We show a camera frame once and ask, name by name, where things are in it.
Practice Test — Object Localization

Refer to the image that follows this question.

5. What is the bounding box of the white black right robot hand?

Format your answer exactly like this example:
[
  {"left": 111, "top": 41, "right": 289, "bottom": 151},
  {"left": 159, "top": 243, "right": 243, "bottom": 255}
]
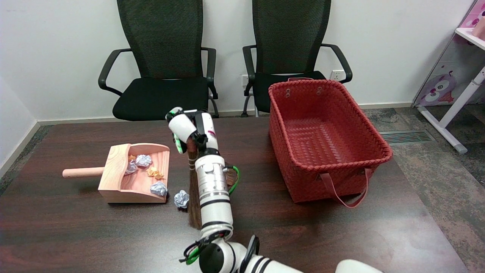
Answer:
[{"left": 166, "top": 107, "right": 220, "bottom": 154}]

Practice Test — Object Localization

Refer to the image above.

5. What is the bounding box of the brown straw hand broom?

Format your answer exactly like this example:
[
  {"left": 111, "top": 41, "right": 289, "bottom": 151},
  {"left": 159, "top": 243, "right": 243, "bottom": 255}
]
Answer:
[{"left": 186, "top": 137, "right": 238, "bottom": 230}]

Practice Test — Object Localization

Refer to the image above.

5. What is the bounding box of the wooden dustpan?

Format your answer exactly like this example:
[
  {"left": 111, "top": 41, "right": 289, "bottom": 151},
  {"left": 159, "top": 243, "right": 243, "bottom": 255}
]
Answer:
[{"left": 63, "top": 143, "right": 170, "bottom": 204}]

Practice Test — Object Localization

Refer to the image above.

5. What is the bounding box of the black mesh office chair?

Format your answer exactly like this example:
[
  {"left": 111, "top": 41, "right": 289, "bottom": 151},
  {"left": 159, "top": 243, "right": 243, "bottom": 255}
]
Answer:
[
  {"left": 98, "top": 0, "right": 220, "bottom": 121},
  {"left": 242, "top": 0, "right": 353, "bottom": 117}
]

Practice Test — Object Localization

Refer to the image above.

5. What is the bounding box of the red woven basket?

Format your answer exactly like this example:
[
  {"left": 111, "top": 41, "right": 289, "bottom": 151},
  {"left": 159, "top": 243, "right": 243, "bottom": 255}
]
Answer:
[{"left": 268, "top": 78, "right": 393, "bottom": 208}]

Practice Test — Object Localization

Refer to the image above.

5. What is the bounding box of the metal floor vent grille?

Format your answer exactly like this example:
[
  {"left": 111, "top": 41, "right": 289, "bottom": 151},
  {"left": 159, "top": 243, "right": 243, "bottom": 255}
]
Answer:
[{"left": 379, "top": 130, "right": 436, "bottom": 144}]

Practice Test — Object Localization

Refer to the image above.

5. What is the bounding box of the pink white children's desk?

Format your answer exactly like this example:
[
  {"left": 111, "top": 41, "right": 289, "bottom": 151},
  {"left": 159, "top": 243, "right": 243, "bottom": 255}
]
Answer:
[{"left": 412, "top": 0, "right": 485, "bottom": 154}]

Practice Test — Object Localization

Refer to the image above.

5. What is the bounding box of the green robot cable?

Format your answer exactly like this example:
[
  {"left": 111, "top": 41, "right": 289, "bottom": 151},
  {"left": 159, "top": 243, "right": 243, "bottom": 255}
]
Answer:
[{"left": 185, "top": 166, "right": 241, "bottom": 265}]

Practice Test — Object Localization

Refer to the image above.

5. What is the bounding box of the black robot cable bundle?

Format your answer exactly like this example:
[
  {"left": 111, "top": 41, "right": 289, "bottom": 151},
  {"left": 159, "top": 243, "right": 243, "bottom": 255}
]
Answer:
[{"left": 179, "top": 231, "right": 260, "bottom": 273}]

